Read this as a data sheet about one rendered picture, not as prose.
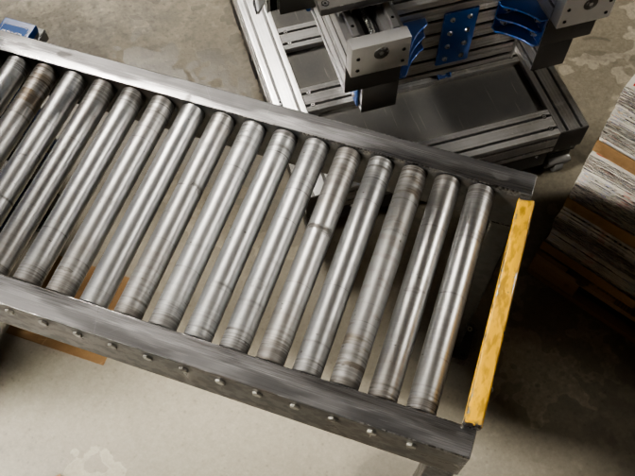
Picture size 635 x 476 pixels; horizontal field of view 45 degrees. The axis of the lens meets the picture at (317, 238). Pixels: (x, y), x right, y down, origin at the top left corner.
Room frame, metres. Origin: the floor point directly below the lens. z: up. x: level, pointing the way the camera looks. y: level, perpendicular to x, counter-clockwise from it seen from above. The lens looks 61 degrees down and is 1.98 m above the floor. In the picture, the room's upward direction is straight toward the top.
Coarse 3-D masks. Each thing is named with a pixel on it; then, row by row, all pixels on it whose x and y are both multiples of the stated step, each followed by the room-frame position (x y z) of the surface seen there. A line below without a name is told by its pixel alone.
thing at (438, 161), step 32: (0, 32) 1.13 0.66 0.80; (32, 64) 1.06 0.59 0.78; (64, 64) 1.05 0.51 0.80; (96, 64) 1.05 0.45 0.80; (128, 64) 1.05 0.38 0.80; (192, 96) 0.96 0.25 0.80; (224, 96) 0.96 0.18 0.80; (288, 128) 0.89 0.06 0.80; (320, 128) 0.89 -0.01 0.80; (352, 128) 0.89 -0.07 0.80; (416, 160) 0.81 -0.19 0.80; (448, 160) 0.81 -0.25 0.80; (480, 160) 0.81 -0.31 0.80; (512, 192) 0.74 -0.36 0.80
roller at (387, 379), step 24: (432, 192) 0.75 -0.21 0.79; (456, 192) 0.75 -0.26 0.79; (432, 216) 0.69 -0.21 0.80; (432, 240) 0.64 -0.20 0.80; (408, 264) 0.60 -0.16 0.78; (432, 264) 0.60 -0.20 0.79; (408, 288) 0.55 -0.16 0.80; (408, 312) 0.50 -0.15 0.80; (408, 336) 0.46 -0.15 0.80; (384, 360) 0.42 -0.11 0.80; (408, 360) 0.42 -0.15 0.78; (384, 384) 0.38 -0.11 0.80
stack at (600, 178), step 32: (608, 128) 0.97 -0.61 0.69; (608, 160) 0.95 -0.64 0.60; (576, 192) 0.96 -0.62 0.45; (608, 192) 0.92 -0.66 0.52; (576, 224) 0.94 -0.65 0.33; (544, 256) 0.96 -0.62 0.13; (576, 256) 0.91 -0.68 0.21; (608, 256) 0.88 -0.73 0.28; (576, 288) 0.88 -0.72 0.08; (608, 320) 0.81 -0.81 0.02
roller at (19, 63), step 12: (12, 60) 1.06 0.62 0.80; (24, 60) 1.06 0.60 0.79; (0, 72) 1.03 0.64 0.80; (12, 72) 1.03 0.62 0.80; (24, 72) 1.04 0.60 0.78; (0, 84) 1.00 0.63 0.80; (12, 84) 1.01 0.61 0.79; (0, 96) 0.97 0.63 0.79; (12, 96) 0.99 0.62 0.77; (0, 108) 0.95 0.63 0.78
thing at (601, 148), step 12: (600, 144) 0.96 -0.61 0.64; (612, 156) 0.94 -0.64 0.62; (624, 156) 0.93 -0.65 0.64; (624, 168) 0.92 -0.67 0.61; (564, 204) 0.97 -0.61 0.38; (576, 204) 0.95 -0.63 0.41; (588, 216) 0.93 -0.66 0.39; (600, 216) 0.91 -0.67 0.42; (600, 228) 0.90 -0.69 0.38; (612, 228) 0.89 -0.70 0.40; (624, 240) 0.87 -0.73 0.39; (552, 252) 0.95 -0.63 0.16; (576, 264) 0.90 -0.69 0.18; (588, 276) 0.88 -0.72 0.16; (612, 288) 0.83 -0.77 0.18; (624, 300) 0.81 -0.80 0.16
